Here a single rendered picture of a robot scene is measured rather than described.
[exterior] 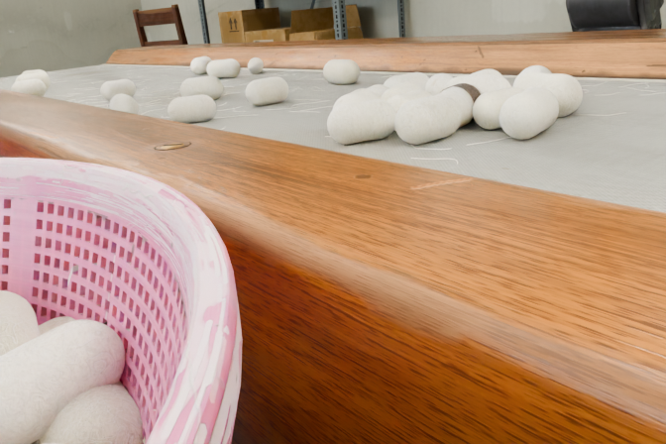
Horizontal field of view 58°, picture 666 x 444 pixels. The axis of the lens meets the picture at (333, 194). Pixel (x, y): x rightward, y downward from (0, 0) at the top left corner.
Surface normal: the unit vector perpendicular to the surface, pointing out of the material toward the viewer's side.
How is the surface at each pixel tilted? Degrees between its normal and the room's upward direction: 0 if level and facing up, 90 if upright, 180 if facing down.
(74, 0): 90
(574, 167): 0
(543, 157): 0
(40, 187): 75
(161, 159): 0
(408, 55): 45
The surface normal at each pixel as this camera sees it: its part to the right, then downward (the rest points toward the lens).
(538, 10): -0.72, 0.26
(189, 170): -0.09, -0.95
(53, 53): 0.69, 0.16
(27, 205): -0.47, -0.01
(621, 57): -0.61, -0.50
